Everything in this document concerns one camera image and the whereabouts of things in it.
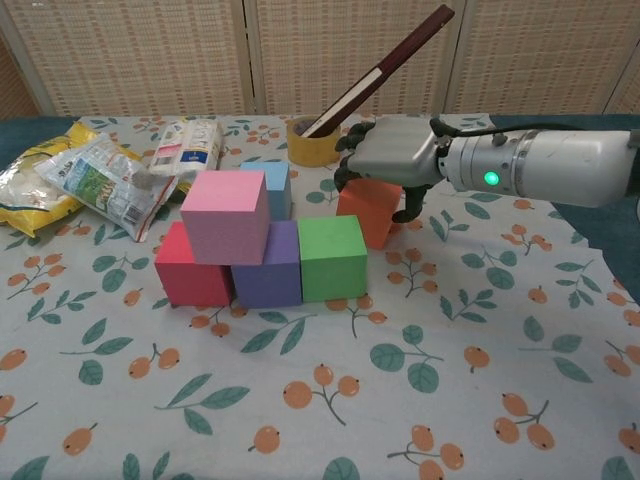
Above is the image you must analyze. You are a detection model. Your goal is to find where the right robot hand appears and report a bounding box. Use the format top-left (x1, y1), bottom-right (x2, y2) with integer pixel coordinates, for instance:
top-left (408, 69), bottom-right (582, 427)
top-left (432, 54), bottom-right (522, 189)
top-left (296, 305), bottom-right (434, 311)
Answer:
top-left (333, 117), bottom-right (449, 225)

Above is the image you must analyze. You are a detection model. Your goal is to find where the orange foam cube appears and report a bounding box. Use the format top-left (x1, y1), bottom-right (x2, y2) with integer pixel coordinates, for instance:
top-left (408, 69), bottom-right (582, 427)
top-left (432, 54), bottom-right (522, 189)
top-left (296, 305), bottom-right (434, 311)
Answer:
top-left (335, 178), bottom-right (404, 251)

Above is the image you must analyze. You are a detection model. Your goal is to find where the green foam cube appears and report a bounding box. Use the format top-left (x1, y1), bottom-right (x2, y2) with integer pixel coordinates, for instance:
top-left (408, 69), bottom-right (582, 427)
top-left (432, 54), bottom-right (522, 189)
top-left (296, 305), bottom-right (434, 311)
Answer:
top-left (297, 214), bottom-right (369, 303)

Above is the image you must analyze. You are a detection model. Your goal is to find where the pink foam cube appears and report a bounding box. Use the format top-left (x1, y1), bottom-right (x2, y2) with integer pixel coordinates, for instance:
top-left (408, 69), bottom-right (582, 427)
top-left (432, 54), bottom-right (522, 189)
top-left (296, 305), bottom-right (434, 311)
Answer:
top-left (179, 169), bottom-right (271, 266)

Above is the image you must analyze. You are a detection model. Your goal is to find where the red foam cube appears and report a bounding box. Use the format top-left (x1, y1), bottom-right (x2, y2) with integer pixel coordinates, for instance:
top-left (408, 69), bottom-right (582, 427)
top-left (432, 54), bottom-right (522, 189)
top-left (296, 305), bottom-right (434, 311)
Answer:
top-left (153, 221), bottom-right (235, 308)

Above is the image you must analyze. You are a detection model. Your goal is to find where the yellow tape roll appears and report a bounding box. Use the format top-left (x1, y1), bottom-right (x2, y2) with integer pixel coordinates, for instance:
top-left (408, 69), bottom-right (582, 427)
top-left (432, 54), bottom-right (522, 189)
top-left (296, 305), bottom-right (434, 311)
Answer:
top-left (286, 115), bottom-right (343, 166)

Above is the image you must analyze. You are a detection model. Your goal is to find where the dark red closed fan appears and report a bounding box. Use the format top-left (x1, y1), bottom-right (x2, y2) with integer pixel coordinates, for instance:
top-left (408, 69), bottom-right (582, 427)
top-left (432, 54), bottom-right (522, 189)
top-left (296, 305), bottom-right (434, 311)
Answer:
top-left (301, 3), bottom-right (456, 138)

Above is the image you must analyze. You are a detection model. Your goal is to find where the light blue foam cube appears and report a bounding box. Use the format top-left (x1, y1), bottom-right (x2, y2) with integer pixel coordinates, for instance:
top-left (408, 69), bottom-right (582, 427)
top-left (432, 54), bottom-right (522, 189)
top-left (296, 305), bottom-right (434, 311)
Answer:
top-left (239, 160), bottom-right (292, 222)

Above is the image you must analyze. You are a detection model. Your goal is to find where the purple foam cube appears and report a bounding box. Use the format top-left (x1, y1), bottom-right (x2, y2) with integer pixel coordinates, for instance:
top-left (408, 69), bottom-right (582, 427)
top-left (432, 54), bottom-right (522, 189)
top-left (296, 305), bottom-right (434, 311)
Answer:
top-left (230, 220), bottom-right (304, 309)

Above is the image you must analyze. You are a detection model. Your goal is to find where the white carton box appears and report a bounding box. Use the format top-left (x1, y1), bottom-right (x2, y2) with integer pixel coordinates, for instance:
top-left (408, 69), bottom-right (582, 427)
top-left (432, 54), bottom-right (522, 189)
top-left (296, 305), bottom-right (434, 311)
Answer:
top-left (146, 118), bottom-right (225, 182)

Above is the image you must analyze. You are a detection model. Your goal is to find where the woven folding screen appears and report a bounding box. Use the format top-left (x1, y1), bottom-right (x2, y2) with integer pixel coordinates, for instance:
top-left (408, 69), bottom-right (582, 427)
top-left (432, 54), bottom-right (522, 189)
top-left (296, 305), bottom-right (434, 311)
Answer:
top-left (0, 0), bottom-right (640, 121)

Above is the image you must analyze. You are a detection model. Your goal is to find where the floral tablecloth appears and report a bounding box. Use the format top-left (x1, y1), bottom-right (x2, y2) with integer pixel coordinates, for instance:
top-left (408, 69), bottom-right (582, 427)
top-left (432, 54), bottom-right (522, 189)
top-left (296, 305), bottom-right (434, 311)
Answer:
top-left (0, 113), bottom-right (640, 480)

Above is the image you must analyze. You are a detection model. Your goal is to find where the white green snack bag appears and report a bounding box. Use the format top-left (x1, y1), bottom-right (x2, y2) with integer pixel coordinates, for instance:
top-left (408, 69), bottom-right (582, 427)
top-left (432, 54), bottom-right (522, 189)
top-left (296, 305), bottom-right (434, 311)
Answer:
top-left (33, 133), bottom-right (179, 244)

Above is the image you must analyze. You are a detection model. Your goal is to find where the yellow snack bag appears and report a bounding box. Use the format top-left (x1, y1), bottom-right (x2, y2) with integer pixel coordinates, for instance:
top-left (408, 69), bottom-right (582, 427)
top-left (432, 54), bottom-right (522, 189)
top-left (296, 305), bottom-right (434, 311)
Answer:
top-left (0, 122), bottom-right (106, 239)

